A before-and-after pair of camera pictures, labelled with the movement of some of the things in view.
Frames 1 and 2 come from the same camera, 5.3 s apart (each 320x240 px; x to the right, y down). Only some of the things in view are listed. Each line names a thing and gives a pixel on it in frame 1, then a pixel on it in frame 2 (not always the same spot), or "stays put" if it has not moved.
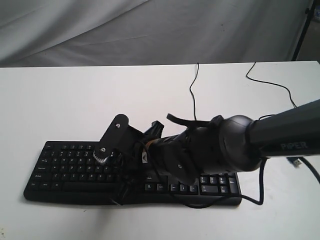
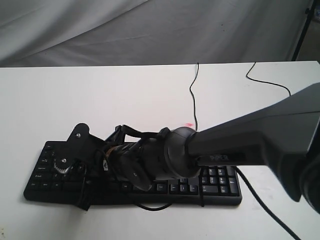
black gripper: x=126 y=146 to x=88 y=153
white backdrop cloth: x=57 y=33 stays put
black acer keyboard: x=65 y=171 stays put
